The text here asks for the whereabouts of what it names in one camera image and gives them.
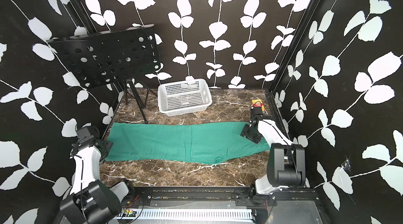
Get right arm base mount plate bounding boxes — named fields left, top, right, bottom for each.
left=231, top=187, right=277, bottom=209

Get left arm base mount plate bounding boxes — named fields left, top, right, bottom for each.
left=121, top=187, right=153, bottom=208

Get white plastic basket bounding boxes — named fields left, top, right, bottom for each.
left=157, top=79, right=213, bottom=117

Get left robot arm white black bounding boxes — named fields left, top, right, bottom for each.
left=60, top=126, right=134, bottom=224

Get small green circuit board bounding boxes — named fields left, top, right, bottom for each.
left=120, top=208, right=139, bottom=219

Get green long pants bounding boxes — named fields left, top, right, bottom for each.
left=106, top=122, right=270, bottom=164

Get black perforated music stand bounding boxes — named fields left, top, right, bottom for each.
left=46, top=24, right=162, bottom=123

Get white slotted cable duct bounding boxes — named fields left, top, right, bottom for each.
left=115, top=208, right=254, bottom=221

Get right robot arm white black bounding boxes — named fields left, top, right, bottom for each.
left=240, top=115, right=306, bottom=195

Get yellow red small box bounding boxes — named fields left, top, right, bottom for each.
left=252, top=99, right=265, bottom=113

